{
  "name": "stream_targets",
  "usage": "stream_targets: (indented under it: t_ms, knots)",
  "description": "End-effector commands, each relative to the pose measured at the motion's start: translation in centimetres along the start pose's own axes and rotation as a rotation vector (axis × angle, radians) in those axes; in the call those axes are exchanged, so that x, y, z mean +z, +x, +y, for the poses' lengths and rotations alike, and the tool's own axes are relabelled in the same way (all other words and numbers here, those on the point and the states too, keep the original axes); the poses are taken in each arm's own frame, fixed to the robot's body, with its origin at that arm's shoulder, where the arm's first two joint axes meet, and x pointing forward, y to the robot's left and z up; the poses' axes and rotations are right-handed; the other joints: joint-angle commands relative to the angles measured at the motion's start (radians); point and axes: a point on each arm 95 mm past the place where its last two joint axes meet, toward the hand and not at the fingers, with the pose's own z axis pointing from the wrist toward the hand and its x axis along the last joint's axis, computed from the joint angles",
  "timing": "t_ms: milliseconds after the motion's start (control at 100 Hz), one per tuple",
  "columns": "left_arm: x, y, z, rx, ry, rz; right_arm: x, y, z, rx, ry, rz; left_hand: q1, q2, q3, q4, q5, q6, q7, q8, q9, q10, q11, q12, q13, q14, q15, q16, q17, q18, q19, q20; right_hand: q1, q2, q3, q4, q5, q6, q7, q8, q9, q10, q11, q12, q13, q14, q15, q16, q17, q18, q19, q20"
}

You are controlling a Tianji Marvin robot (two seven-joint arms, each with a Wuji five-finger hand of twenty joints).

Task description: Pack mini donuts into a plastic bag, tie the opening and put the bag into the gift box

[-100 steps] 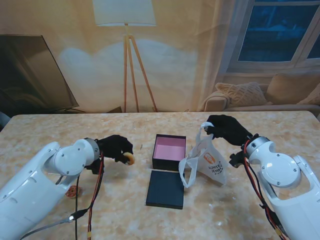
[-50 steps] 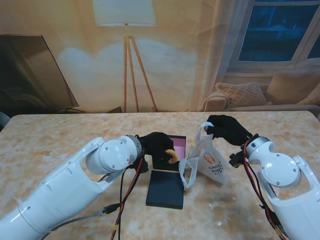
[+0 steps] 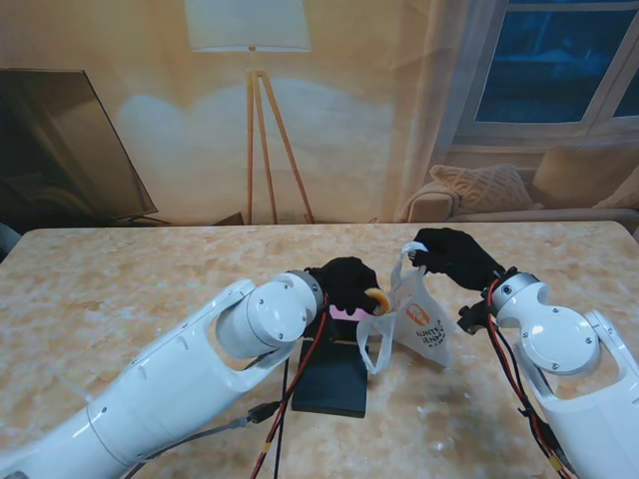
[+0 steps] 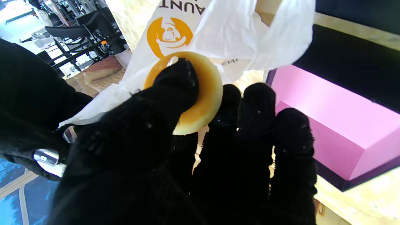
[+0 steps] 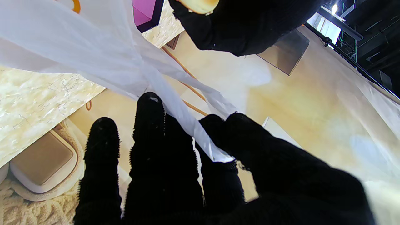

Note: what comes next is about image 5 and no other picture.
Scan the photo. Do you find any black backdrop stand pole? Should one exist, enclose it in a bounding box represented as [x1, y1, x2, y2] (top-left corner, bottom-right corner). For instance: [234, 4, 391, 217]
[305, 22, 400, 100]

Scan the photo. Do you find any bright studio light panel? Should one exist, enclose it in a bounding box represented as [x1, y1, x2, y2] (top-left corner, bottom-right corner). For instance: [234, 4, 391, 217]
[308, 12, 342, 41]

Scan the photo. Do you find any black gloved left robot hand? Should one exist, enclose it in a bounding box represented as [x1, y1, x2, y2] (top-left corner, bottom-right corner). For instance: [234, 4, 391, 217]
[168, 0, 328, 57]

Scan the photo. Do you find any black gift box pink inside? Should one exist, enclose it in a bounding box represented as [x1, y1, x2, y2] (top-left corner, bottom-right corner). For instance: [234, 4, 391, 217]
[131, 0, 165, 33]

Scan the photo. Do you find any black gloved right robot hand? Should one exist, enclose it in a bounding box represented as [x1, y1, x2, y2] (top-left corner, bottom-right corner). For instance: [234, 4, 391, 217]
[73, 92, 375, 225]

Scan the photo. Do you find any white plastic bag orange logo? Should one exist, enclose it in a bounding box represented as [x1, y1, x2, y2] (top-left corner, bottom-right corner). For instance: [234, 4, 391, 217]
[0, 0, 239, 163]

